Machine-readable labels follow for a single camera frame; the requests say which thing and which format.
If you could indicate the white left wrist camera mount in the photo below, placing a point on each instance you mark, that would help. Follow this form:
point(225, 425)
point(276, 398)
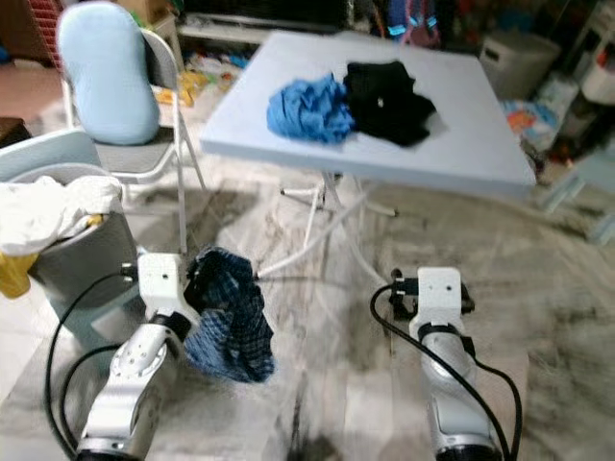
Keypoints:
point(161, 283)

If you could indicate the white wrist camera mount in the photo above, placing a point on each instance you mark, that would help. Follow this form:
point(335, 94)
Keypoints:
point(440, 296)
point(161, 283)

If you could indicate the brown wooden stool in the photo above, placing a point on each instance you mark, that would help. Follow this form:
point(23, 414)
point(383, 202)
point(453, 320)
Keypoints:
point(10, 133)

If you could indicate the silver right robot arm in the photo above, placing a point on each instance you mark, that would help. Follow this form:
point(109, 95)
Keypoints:
point(437, 351)

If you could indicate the blue towel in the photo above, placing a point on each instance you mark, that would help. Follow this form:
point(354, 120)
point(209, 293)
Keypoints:
point(307, 110)

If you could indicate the grey laundry basket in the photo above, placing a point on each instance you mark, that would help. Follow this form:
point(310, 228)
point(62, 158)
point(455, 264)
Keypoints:
point(86, 269)

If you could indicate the blue plaid shirt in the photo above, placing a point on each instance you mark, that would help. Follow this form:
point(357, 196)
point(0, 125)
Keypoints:
point(235, 331)

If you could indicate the black television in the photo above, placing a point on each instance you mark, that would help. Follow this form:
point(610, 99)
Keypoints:
point(259, 10)

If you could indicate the red mesh basket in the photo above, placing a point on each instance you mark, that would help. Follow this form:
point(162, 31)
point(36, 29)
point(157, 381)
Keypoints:
point(43, 19)

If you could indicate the white folding table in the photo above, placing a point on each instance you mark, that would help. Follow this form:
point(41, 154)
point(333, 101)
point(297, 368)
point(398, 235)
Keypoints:
point(461, 125)

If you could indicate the white metal folding chair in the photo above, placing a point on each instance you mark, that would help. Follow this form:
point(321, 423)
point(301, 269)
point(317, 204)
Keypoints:
point(144, 158)

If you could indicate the colourful backpack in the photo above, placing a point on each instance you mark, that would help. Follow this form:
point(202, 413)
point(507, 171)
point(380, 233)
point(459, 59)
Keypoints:
point(411, 19)

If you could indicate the black garment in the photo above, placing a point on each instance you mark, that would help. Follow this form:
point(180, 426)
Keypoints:
point(389, 101)

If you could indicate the beige round bin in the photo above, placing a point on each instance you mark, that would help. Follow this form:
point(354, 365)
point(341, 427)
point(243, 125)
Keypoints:
point(519, 65)

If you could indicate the pale blue cushion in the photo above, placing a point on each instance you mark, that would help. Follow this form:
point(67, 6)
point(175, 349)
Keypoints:
point(106, 77)

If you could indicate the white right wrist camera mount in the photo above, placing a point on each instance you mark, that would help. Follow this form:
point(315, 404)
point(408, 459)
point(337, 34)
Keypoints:
point(440, 296)

